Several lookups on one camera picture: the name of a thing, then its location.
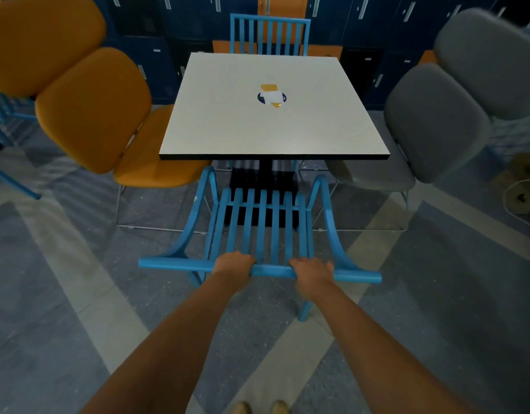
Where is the person's right hand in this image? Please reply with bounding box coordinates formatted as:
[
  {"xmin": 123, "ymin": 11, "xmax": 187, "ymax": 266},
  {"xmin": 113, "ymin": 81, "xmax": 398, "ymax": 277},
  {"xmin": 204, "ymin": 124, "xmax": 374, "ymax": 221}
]
[{"xmin": 289, "ymin": 257, "xmax": 336, "ymax": 303}]

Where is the person's left hand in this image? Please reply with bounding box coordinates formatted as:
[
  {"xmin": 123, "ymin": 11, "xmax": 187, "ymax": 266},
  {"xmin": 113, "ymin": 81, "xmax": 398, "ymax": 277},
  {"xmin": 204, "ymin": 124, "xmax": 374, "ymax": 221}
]
[{"xmin": 212, "ymin": 251, "xmax": 258, "ymax": 294}]

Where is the blue slatted wooden armchair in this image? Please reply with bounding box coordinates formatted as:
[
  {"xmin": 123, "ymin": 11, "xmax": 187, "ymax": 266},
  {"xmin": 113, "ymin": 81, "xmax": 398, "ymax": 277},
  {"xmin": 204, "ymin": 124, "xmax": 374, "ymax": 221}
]
[{"xmin": 138, "ymin": 166, "xmax": 383, "ymax": 323}]

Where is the person's right forearm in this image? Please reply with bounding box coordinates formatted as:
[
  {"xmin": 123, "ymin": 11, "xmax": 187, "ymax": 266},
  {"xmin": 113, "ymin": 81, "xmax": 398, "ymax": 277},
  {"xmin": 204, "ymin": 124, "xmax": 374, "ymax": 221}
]
[{"xmin": 309, "ymin": 283, "xmax": 475, "ymax": 414}]

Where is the person's left forearm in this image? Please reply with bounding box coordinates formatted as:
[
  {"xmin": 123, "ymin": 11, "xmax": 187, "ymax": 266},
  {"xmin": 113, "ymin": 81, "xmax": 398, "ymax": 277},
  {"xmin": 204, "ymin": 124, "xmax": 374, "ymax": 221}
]
[{"xmin": 79, "ymin": 277, "xmax": 246, "ymax": 414}]

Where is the white and yellow paper tag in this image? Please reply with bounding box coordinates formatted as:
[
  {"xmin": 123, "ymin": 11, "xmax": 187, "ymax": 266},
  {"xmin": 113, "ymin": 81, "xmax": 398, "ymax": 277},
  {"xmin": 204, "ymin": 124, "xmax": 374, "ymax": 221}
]
[{"xmin": 260, "ymin": 84, "xmax": 285, "ymax": 109}]

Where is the grey padded metal-leg chair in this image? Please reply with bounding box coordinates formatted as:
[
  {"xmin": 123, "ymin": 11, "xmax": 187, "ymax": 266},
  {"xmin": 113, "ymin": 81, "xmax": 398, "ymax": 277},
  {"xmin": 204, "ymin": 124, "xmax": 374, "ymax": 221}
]
[
  {"xmin": 312, "ymin": 63, "xmax": 493, "ymax": 233},
  {"xmin": 434, "ymin": 7, "xmax": 530, "ymax": 122}
]

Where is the orange padded metal-leg chair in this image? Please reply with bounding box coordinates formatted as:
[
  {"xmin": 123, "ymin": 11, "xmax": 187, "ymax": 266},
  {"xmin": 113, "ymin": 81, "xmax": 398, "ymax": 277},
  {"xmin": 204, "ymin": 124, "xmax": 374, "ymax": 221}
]
[
  {"xmin": 0, "ymin": 0, "xmax": 107, "ymax": 99},
  {"xmin": 35, "ymin": 47, "xmax": 214, "ymax": 235}
]

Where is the blue slatted wooden chair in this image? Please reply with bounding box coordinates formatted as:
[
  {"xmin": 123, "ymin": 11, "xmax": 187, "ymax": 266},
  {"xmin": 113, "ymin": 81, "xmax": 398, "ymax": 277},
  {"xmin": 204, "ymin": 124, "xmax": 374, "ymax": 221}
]
[
  {"xmin": 0, "ymin": 85, "xmax": 42, "ymax": 201},
  {"xmin": 229, "ymin": 13, "xmax": 312, "ymax": 57}
]

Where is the brown cardboard piece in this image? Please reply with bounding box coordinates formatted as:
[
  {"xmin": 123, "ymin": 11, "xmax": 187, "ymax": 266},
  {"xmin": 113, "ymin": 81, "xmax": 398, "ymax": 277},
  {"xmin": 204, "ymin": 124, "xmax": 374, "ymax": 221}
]
[{"xmin": 491, "ymin": 152, "xmax": 530, "ymax": 191}]

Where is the orange locker door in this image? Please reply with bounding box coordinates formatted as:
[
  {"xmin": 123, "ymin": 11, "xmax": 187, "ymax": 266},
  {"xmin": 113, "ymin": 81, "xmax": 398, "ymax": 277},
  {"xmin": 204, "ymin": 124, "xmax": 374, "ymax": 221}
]
[{"xmin": 258, "ymin": 0, "xmax": 310, "ymax": 55}]

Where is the black table pedestal base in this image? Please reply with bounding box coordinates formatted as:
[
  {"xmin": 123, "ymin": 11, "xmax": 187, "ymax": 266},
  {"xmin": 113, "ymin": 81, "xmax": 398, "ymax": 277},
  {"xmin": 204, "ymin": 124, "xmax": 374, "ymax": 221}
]
[{"xmin": 224, "ymin": 159, "xmax": 301, "ymax": 229}]

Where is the white cable coil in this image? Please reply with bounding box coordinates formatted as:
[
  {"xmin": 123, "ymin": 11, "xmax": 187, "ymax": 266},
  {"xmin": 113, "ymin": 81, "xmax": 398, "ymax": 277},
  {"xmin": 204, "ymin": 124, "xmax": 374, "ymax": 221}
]
[{"xmin": 502, "ymin": 178, "xmax": 530, "ymax": 234}]

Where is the wall of dark blue lockers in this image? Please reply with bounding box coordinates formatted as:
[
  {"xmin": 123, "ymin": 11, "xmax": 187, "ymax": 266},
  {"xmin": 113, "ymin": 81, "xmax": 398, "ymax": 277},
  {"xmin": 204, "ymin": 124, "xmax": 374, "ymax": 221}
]
[{"xmin": 90, "ymin": 0, "xmax": 530, "ymax": 111}]

